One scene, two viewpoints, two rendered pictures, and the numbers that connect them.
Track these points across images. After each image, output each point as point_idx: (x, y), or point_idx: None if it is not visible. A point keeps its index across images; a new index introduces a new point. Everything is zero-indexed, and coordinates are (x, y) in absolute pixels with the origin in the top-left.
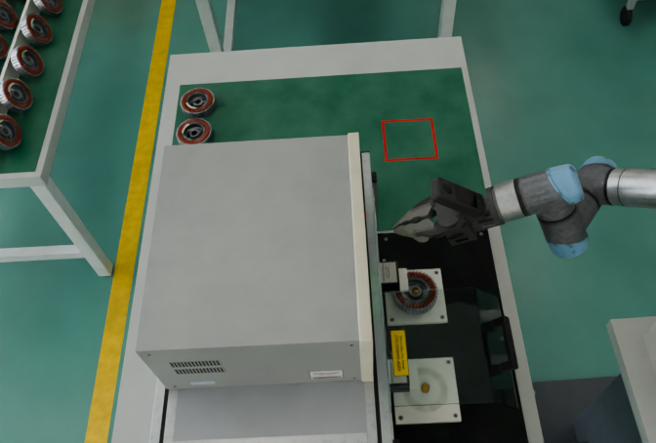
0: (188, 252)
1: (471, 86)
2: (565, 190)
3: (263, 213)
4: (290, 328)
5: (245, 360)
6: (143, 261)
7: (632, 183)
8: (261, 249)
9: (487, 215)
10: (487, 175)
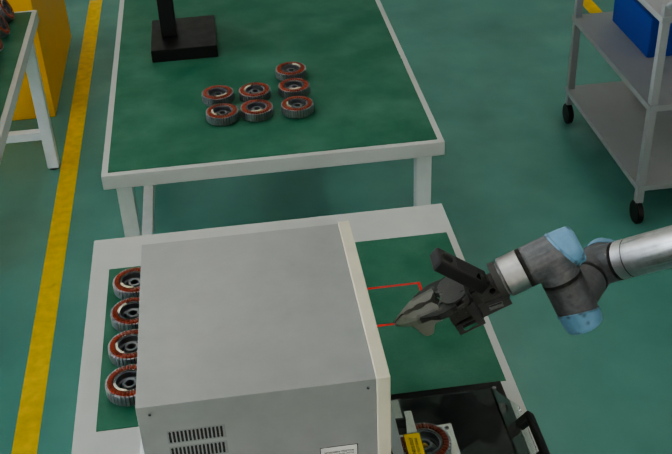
0: (182, 325)
1: (460, 249)
2: (565, 247)
3: (258, 289)
4: (302, 375)
5: (252, 425)
6: (76, 453)
7: (632, 246)
8: (260, 317)
9: (493, 292)
10: (492, 332)
